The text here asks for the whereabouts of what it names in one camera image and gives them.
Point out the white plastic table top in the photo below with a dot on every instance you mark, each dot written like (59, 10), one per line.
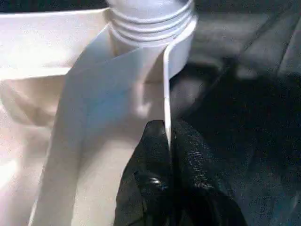
(35, 47)

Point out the white plastic table leg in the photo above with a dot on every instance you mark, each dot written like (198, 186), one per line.
(145, 14)

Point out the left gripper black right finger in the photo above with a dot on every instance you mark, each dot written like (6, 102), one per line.
(202, 183)

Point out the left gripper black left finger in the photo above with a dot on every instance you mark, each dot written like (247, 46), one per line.
(145, 183)

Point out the black work mat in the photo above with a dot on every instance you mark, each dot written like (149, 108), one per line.
(247, 117)

